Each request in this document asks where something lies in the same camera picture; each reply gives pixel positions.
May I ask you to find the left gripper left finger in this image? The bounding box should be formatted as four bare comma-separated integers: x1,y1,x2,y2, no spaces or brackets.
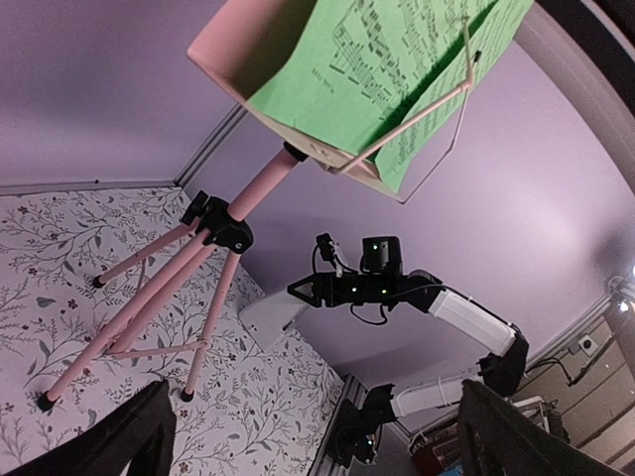
1,380,177,475

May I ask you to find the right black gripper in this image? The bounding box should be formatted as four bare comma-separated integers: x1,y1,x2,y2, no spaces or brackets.
287,273,397,308

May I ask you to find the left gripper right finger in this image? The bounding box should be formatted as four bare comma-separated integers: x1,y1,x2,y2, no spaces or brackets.
458,380,621,475

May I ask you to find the white metronome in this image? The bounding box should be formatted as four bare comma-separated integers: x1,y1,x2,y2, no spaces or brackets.
238,291,309,352

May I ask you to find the green sheet music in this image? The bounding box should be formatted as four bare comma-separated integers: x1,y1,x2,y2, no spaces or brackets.
249,1,488,155
374,0,535,195

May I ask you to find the pink music stand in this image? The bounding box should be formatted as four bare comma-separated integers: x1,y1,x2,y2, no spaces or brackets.
38,0,485,413

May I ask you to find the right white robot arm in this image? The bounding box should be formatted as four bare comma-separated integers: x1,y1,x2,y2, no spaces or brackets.
287,271,529,469

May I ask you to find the floral table mat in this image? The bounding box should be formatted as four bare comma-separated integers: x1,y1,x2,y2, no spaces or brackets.
1,187,342,475

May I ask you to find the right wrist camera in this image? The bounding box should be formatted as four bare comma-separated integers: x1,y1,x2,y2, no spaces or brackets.
316,233,344,278

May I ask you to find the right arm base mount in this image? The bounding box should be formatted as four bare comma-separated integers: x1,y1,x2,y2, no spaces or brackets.
326,399,381,469

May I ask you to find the right aluminium frame post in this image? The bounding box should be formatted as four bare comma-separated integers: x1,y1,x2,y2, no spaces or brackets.
174,104,247,188

